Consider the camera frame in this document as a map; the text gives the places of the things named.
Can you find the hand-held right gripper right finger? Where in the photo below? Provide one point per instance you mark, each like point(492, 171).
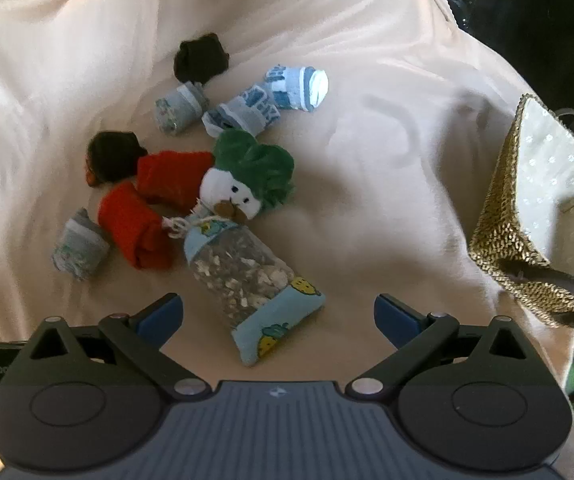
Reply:
point(396, 317)

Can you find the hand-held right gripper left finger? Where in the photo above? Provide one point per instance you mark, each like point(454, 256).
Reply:
point(159, 316)

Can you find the red sock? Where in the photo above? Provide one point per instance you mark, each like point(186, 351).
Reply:
point(176, 176)
point(134, 232)

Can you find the dark sock with orange grid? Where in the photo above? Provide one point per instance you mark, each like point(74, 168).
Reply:
point(113, 156)

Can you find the woven golden basket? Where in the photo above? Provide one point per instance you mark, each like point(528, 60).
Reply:
point(532, 210)

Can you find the blue and white sock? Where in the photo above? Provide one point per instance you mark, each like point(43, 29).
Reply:
point(299, 85)
point(239, 111)

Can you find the dark brown sock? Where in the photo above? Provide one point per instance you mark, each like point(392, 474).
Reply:
point(201, 58)

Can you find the grey patterned rolled sock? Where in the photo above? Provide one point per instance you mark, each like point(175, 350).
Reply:
point(79, 251)
point(179, 108)

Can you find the beige blanket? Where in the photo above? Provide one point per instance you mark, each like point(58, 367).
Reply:
point(367, 170)

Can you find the white plush toy green hat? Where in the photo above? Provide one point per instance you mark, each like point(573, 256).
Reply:
point(247, 175)

